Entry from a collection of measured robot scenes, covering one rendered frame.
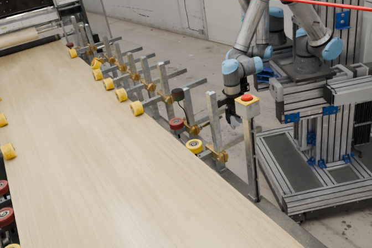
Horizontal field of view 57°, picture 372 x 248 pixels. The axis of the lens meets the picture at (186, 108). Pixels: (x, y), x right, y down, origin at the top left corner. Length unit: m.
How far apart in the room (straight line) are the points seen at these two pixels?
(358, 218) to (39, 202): 1.94
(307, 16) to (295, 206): 1.19
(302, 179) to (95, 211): 1.49
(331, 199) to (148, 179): 1.28
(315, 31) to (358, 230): 1.34
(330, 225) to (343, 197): 0.21
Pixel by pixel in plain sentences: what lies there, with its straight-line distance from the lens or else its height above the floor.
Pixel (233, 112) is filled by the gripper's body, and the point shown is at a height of 1.02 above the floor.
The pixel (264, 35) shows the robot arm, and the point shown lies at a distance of 2.00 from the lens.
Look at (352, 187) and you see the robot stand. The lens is 2.45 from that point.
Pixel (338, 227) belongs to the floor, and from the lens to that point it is 2.51.
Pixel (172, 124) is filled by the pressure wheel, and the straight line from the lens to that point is 1.86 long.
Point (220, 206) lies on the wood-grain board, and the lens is 1.35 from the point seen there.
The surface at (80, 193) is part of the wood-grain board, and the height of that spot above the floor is 0.90.
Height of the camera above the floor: 1.86
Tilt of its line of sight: 29 degrees down
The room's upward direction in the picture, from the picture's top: 10 degrees counter-clockwise
